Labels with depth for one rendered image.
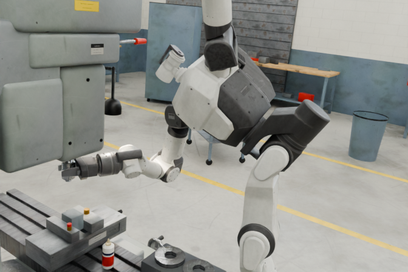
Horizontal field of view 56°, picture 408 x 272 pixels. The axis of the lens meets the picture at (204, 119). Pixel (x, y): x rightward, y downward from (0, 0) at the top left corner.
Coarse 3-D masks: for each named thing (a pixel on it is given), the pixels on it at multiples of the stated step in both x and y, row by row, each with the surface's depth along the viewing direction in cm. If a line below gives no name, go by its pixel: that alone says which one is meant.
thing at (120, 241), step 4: (116, 236) 168; (112, 240) 164; (116, 240) 165; (120, 240) 165; (124, 240) 165; (120, 244) 162; (124, 244) 163; (128, 244) 163; (132, 244) 163; (124, 248) 160; (128, 248) 160; (132, 248) 160; (136, 248) 161; (140, 248) 161; (132, 252) 158; (136, 252) 158; (140, 252) 159; (140, 256) 158; (20, 260) 147; (24, 264) 145; (28, 268) 143
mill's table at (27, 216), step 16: (16, 192) 181; (0, 208) 166; (16, 208) 167; (32, 208) 171; (48, 208) 170; (0, 224) 155; (16, 224) 156; (32, 224) 157; (0, 240) 153; (16, 240) 146; (16, 256) 148; (80, 256) 140; (96, 256) 141; (128, 256) 142
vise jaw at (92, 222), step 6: (66, 210) 149; (78, 210) 149; (84, 216) 146; (90, 216) 146; (96, 216) 146; (84, 222) 143; (90, 222) 142; (96, 222) 143; (102, 222) 145; (84, 228) 144; (90, 228) 142; (96, 228) 143
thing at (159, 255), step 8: (160, 248) 115; (168, 248) 116; (176, 248) 116; (152, 256) 114; (160, 256) 112; (168, 256) 114; (176, 256) 112; (184, 256) 113; (192, 256) 115; (144, 264) 111; (152, 264) 110; (160, 264) 109; (168, 264) 109; (176, 264) 109; (184, 264) 109; (192, 264) 110; (200, 264) 110; (208, 264) 110
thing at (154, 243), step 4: (160, 236) 199; (152, 240) 197; (156, 240) 196; (160, 240) 196; (148, 244) 200; (152, 244) 199; (156, 244) 197; (160, 244) 195; (152, 248) 196; (156, 248) 197
